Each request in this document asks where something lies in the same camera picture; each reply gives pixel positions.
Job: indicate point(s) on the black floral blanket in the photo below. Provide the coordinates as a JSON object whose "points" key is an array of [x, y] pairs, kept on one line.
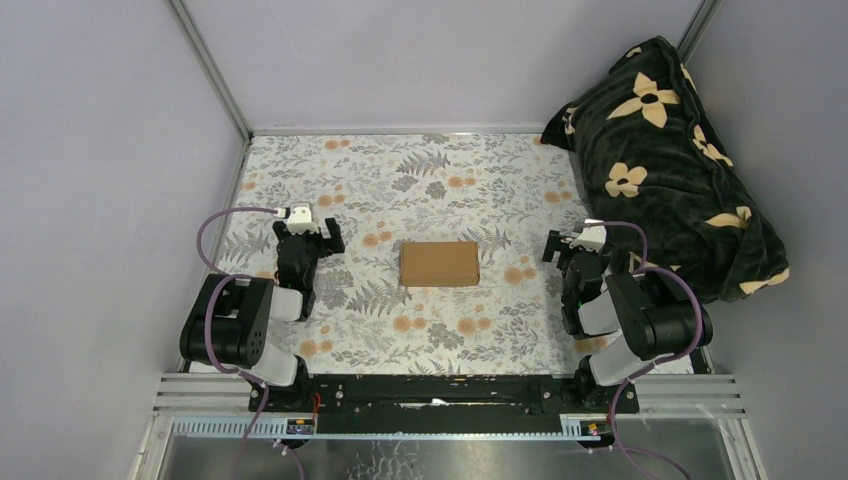
{"points": [[651, 163]]}

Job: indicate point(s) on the floral patterned table mat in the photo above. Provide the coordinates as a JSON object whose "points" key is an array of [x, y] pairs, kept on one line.
{"points": [[504, 192]]}

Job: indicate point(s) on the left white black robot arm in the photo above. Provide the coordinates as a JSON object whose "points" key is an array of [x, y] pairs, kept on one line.
{"points": [[227, 327]]}

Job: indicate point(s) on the aluminium frame rail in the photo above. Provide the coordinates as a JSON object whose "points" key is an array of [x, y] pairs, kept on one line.
{"points": [[674, 396]]}

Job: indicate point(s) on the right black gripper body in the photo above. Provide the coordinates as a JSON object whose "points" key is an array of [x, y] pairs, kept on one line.
{"points": [[567, 299]]}

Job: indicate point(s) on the brown cardboard box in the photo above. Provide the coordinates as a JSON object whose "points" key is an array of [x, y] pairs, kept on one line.
{"points": [[439, 264]]}

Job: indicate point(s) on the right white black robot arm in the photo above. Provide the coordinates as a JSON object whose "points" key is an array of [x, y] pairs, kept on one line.
{"points": [[652, 312]]}

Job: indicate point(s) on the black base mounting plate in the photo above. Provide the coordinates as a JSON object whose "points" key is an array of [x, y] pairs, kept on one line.
{"points": [[430, 404]]}

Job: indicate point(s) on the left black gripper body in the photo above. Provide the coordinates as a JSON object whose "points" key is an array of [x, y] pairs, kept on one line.
{"points": [[314, 246]]}

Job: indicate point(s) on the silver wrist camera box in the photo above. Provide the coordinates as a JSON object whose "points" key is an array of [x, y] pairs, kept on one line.
{"points": [[588, 235]]}

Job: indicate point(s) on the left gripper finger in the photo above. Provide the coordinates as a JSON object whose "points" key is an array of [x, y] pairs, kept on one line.
{"points": [[332, 238], [281, 231]]}

